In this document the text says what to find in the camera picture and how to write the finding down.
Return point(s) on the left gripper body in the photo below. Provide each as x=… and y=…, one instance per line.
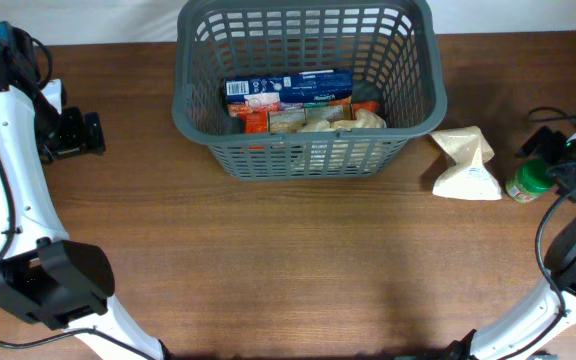
x=66, y=134

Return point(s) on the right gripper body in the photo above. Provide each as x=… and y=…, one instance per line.
x=571, y=163

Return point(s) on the green lid jar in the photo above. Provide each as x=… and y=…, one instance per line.
x=529, y=182

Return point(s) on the cream paper bag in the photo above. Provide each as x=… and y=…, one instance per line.
x=467, y=177

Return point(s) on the grey plastic shopping basket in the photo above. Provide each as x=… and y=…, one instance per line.
x=389, y=47

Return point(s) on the beige snack bag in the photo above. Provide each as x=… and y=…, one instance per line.
x=348, y=122

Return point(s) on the orange spaghetti packet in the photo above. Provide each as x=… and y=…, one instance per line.
x=290, y=121

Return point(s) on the blue pasta box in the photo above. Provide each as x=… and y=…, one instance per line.
x=288, y=92

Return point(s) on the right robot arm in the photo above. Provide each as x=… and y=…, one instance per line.
x=550, y=308

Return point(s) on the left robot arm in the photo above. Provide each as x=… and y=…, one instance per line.
x=46, y=277

